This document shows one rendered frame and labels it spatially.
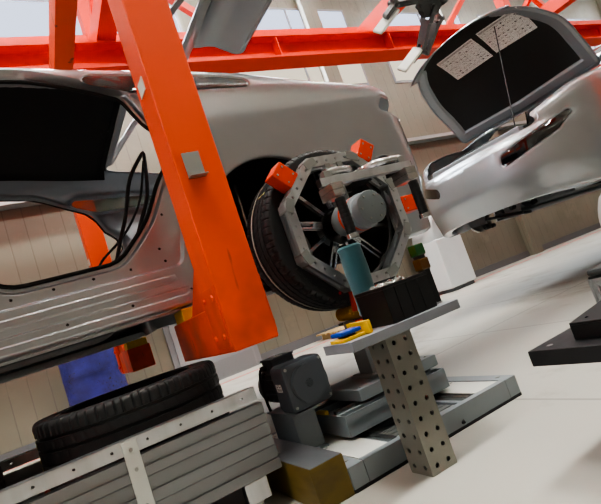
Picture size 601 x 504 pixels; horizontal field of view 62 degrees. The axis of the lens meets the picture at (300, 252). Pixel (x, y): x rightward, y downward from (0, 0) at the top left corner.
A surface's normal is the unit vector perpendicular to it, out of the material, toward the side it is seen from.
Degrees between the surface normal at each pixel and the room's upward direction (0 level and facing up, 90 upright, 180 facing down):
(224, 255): 90
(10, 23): 90
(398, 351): 90
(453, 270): 90
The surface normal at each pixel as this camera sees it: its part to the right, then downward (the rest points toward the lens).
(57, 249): 0.48, -0.25
